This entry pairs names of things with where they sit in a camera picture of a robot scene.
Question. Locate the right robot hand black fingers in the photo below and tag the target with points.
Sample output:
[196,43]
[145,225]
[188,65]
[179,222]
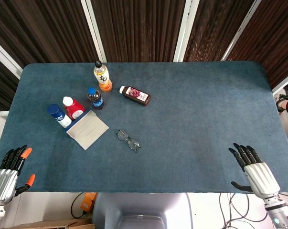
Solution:
[260,177]

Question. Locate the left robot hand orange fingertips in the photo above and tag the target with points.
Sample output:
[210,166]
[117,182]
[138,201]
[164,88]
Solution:
[4,181]

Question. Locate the white bottle blue cap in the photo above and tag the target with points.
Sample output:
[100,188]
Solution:
[60,117]

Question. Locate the blue-edged grey box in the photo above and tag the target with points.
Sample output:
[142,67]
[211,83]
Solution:
[86,131]

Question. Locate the thin-framed eyeglasses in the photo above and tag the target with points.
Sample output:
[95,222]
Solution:
[133,144]

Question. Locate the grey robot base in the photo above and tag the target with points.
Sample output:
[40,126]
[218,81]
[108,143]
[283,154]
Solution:
[141,207]

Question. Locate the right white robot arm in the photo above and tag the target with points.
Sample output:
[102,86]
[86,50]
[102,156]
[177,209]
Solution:
[278,214]

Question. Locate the cardboard box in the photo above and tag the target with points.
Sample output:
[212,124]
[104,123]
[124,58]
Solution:
[50,224]

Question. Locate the orange device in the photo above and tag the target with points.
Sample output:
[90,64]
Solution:
[88,202]

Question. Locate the blue table cloth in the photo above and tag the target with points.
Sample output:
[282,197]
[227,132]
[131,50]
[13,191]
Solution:
[182,131]

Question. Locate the red bottle white cap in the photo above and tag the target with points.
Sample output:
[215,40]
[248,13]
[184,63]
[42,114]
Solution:
[73,108]

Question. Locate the dark soda bottle blue cap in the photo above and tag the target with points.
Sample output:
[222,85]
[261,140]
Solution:
[95,99]

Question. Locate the yellow orange drink bottle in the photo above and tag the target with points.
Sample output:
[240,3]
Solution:
[102,77]

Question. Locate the dark purple juice bottle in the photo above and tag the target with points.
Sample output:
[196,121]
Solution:
[136,95]

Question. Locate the white partition post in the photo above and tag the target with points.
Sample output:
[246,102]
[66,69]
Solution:
[93,31]
[240,31]
[284,83]
[185,31]
[4,57]

